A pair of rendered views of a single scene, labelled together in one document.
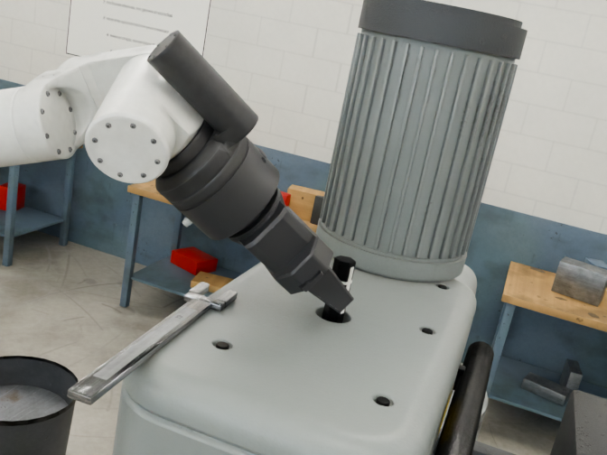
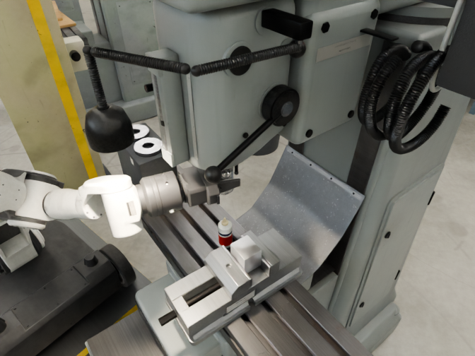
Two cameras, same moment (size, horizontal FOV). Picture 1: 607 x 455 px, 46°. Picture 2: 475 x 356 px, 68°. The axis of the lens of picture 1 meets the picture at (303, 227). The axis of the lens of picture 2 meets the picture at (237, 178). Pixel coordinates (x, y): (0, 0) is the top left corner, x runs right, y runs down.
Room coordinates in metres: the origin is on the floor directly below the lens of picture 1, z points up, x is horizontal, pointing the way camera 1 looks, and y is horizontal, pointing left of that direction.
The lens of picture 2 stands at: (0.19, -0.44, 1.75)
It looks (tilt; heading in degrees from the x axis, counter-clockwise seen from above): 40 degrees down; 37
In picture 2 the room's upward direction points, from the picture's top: straight up
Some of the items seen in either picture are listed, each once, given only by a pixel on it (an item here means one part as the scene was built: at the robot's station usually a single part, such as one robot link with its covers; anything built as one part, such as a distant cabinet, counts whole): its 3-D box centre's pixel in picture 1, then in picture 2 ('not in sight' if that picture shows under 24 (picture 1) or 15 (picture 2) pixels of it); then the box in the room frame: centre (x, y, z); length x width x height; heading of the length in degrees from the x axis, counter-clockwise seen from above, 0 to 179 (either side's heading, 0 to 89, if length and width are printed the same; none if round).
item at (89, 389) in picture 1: (162, 333); not in sight; (0.55, 0.10, 1.89); 0.24 x 0.04 x 0.01; 166
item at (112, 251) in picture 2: not in sight; (116, 265); (0.62, 0.52, 0.50); 0.20 x 0.05 x 0.20; 86
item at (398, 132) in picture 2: not in sight; (394, 92); (0.87, -0.31, 1.45); 0.18 x 0.16 x 0.21; 164
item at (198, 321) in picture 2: not in sight; (236, 274); (0.61, -0.12, 0.99); 0.35 x 0.15 x 0.11; 162
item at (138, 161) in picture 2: not in sight; (146, 162); (0.76, 0.37, 1.03); 0.22 x 0.12 x 0.20; 73
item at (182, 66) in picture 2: not in sight; (143, 61); (0.47, -0.08, 1.58); 0.17 x 0.01 x 0.01; 103
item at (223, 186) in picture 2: not in sight; (227, 186); (0.65, -0.07, 1.24); 0.06 x 0.02 x 0.03; 150
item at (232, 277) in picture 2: not in sight; (227, 271); (0.59, -0.11, 1.02); 0.12 x 0.06 x 0.04; 72
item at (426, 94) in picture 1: (415, 137); not in sight; (0.91, -0.12, 2.05); 0.20 x 0.20 x 0.32
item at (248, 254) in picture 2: not in sight; (245, 254); (0.64, -0.13, 1.05); 0.06 x 0.05 x 0.06; 72
